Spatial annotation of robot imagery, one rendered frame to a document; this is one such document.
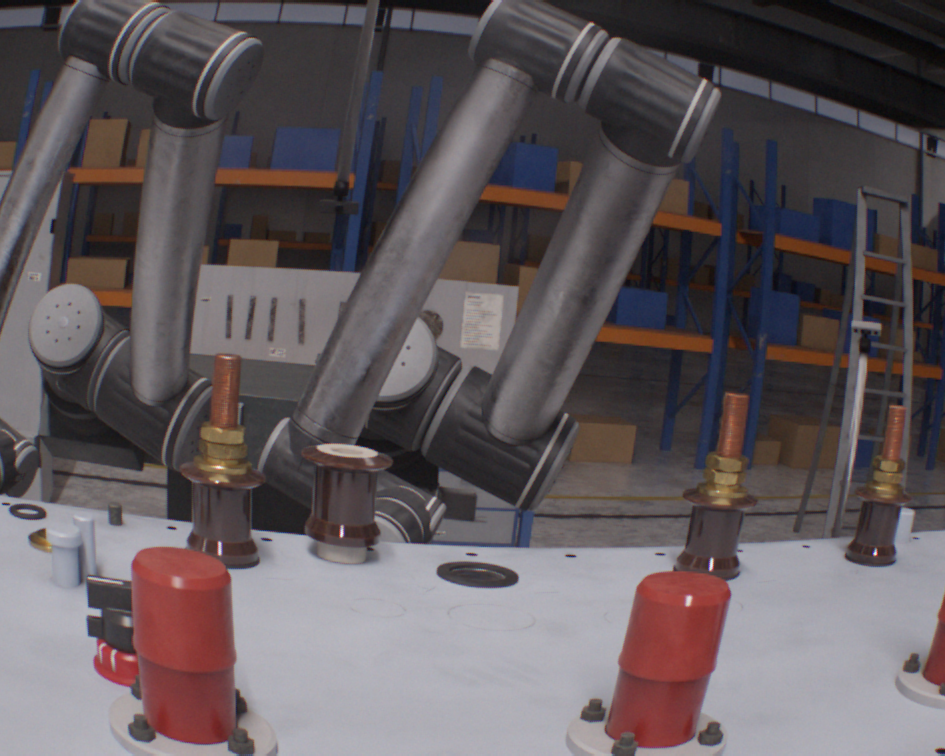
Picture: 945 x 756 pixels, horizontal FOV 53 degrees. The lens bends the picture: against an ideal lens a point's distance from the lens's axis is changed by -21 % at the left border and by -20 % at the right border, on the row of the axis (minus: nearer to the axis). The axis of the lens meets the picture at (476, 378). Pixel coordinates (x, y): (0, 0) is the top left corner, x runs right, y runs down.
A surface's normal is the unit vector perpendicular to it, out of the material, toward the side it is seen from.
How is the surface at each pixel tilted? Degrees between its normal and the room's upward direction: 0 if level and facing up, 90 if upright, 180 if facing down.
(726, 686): 0
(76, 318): 60
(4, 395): 90
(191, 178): 131
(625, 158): 122
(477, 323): 90
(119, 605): 90
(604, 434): 90
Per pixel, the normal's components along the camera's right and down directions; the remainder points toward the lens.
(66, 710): 0.11, -0.99
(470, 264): 0.22, 0.14
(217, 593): 0.83, 0.14
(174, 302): 0.40, 0.77
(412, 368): 0.21, -0.32
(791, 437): -0.96, -0.07
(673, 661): -0.10, 0.09
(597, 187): -0.70, 0.41
